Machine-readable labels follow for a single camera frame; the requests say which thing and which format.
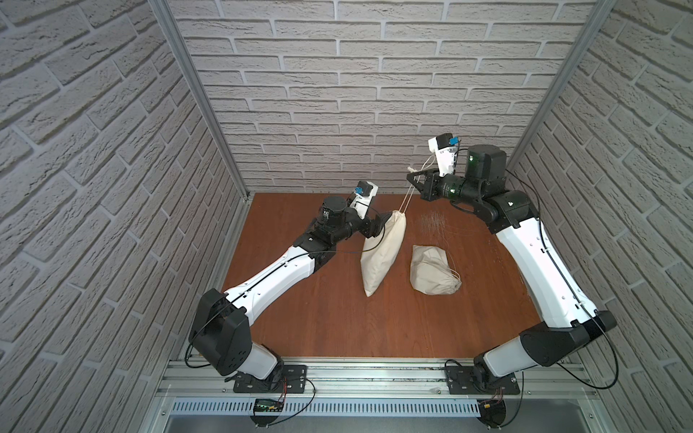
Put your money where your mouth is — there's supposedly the aluminium front rail frame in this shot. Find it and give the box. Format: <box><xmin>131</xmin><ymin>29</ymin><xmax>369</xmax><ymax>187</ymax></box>
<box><xmin>140</xmin><ymin>357</ymin><xmax>615</xmax><ymax>432</ymax></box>

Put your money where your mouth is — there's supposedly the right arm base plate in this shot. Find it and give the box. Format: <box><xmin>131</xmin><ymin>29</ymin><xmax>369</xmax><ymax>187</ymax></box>
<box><xmin>443</xmin><ymin>364</ymin><xmax>521</xmax><ymax>395</ymax></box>

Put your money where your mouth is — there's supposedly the left green circuit board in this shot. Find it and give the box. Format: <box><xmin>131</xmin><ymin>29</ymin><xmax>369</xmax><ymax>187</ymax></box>
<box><xmin>251</xmin><ymin>399</ymin><xmax>284</xmax><ymax>428</ymax></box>

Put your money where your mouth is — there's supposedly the left aluminium corner post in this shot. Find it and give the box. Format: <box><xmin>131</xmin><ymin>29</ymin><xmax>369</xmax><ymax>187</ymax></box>
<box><xmin>150</xmin><ymin>0</ymin><xmax>251</xmax><ymax>200</ymax></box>

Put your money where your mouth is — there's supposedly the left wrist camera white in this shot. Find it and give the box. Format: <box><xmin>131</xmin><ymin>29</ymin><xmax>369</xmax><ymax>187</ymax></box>
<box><xmin>349</xmin><ymin>180</ymin><xmax>378</xmax><ymax>219</ymax></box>

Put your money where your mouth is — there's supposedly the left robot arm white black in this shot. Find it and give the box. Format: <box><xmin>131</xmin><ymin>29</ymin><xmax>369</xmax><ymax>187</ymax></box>
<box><xmin>186</xmin><ymin>195</ymin><xmax>393</xmax><ymax>382</ymax></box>

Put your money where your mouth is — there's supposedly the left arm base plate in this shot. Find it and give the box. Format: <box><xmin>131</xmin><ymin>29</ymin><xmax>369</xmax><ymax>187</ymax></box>
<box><xmin>233</xmin><ymin>364</ymin><xmax>308</xmax><ymax>394</ymax></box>

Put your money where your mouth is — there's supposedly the right aluminium corner post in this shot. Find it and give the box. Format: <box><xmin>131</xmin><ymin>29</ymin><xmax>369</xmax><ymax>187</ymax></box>
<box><xmin>506</xmin><ymin>0</ymin><xmax>617</xmax><ymax>171</ymax></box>

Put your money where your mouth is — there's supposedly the cream cloth bag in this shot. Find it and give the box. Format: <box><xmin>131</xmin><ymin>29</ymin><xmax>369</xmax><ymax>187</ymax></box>
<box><xmin>360</xmin><ymin>210</ymin><xmax>406</xmax><ymax>297</ymax></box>
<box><xmin>410</xmin><ymin>245</ymin><xmax>461</xmax><ymax>295</ymax></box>

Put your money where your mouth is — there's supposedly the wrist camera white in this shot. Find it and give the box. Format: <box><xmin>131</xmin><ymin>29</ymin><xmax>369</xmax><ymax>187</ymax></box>
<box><xmin>428</xmin><ymin>133</ymin><xmax>459</xmax><ymax>177</ymax></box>
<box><xmin>349</xmin><ymin>180</ymin><xmax>378</xmax><ymax>219</ymax></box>

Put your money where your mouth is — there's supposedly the aluminium corner post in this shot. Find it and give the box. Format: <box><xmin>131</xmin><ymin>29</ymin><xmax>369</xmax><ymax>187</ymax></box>
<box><xmin>506</xmin><ymin>0</ymin><xmax>617</xmax><ymax>171</ymax></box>
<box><xmin>150</xmin><ymin>0</ymin><xmax>251</xmax><ymax>200</ymax></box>

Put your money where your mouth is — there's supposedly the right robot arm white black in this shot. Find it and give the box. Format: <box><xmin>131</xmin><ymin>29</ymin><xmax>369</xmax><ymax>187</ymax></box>
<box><xmin>407</xmin><ymin>134</ymin><xmax>616</xmax><ymax>392</ymax></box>

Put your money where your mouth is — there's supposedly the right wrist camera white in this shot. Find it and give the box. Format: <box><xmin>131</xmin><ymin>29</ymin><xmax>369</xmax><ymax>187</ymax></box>
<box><xmin>428</xmin><ymin>133</ymin><xmax>459</xmax><ymax>177</ymax></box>

